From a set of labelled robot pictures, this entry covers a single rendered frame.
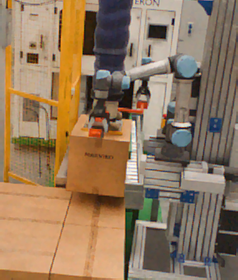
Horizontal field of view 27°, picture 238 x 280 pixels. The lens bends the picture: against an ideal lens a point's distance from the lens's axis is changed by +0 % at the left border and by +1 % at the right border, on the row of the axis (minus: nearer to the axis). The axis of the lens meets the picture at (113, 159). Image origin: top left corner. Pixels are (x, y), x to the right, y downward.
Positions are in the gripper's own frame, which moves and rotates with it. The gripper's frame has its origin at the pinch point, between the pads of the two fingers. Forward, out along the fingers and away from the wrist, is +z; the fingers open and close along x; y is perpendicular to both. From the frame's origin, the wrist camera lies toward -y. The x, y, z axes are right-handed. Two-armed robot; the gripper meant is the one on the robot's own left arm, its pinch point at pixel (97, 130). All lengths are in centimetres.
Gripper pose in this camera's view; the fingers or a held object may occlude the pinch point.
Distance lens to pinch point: 293.1
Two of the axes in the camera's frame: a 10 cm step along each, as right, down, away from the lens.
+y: 0.6, -3.0, 9.5
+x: -9.9, -1.2, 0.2
